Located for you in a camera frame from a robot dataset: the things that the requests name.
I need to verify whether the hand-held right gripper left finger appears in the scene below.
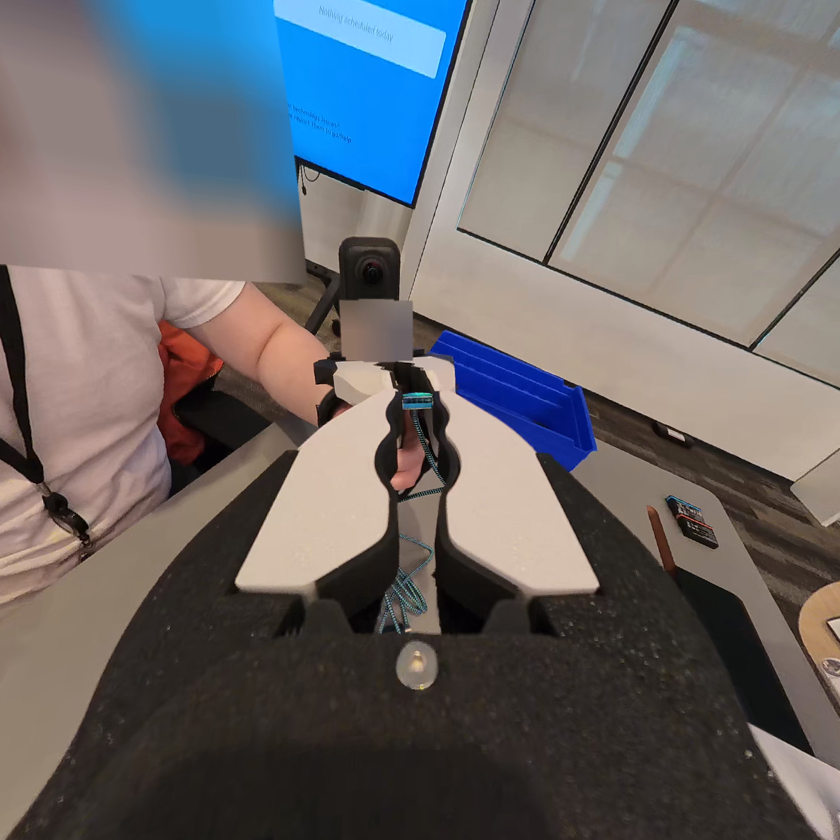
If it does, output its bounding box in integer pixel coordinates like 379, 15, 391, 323
234, 391, 403, 603

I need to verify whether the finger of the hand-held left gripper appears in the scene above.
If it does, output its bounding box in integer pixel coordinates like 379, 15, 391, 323
333, 363, 398, 403
416, 356, 455, 395

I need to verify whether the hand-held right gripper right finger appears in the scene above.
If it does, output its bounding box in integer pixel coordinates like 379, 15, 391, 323
434, 391, 602, 603

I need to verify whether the teal braided usb cable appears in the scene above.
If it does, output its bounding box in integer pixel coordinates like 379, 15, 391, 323
379, 392, 447, 636

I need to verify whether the blue plastic bin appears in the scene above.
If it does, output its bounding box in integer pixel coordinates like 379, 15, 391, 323
430, 330, 598, 472

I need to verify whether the person's left forearm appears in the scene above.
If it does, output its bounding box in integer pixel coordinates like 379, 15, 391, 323
190, 283, 342, 429

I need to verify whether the person's left hand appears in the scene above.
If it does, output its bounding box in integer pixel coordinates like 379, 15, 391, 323
392, 415, 429, 494

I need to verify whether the large blue screen monitor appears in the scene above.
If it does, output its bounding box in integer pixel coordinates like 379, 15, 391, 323
272, 0, 473, 210

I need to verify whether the orange cloth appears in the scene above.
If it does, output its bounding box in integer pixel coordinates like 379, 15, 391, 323
157, 322, 224, 467

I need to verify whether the small black printed box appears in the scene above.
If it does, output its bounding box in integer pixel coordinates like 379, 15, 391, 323
665, 494, 719, 550

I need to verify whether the person in white shirt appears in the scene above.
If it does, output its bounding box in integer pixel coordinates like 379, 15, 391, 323
0, 264, 247, 605

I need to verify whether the black mat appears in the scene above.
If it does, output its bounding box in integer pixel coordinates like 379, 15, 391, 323
676, 567, 815, 756

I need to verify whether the round wooden table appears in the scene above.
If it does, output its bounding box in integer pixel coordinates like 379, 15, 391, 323
797, 581, 840, 700

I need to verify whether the frosted glass window panel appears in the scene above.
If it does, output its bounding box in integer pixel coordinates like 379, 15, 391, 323
456, 0, 840, 388

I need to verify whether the white paper sheet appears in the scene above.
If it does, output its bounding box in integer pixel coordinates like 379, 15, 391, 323
748, 722, 840, 840

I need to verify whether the black lanyard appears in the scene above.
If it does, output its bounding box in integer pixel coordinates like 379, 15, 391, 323
0, 266, 94, 549

